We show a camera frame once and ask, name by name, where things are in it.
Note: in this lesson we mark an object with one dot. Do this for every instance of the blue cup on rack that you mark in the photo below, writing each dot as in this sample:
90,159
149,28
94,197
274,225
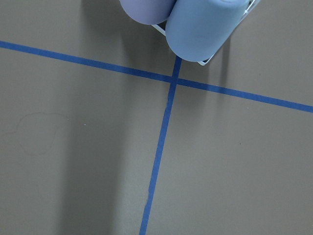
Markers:
196,29

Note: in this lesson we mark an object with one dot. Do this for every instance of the purple cup on rack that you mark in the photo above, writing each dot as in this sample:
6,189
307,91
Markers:
148,12

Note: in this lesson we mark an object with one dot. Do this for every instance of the white wire cup rack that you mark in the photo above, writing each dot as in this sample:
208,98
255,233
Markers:
251,5

